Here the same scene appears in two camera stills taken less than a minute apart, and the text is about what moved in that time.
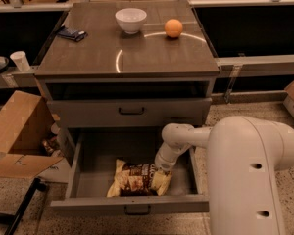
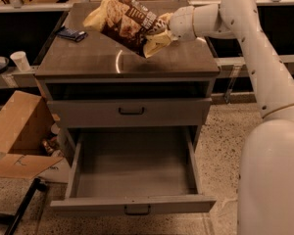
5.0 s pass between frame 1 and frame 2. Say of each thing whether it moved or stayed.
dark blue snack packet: stayed
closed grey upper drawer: stayed
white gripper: moved
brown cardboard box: stayed
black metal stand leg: stayed
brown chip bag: moved
